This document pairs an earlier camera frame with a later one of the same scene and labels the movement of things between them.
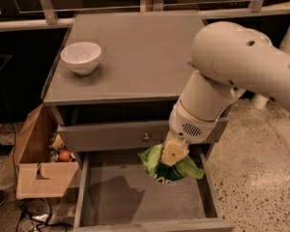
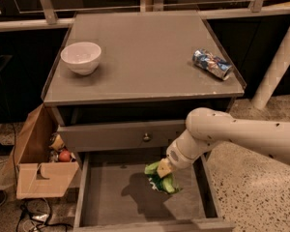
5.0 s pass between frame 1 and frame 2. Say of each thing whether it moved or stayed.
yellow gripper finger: moved
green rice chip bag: moved
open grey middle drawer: stayed
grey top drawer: stayed
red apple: stayed
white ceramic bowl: stayed
